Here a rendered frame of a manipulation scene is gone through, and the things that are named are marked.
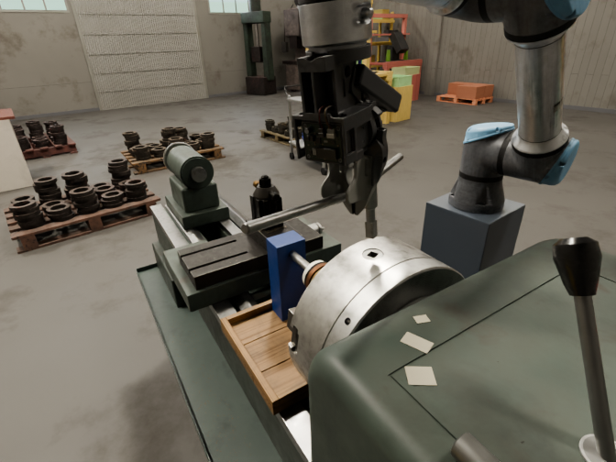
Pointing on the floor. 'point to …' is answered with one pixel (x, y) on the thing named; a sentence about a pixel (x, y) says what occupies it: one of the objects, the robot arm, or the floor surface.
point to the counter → (11, 157)
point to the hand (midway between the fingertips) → (357, 203)
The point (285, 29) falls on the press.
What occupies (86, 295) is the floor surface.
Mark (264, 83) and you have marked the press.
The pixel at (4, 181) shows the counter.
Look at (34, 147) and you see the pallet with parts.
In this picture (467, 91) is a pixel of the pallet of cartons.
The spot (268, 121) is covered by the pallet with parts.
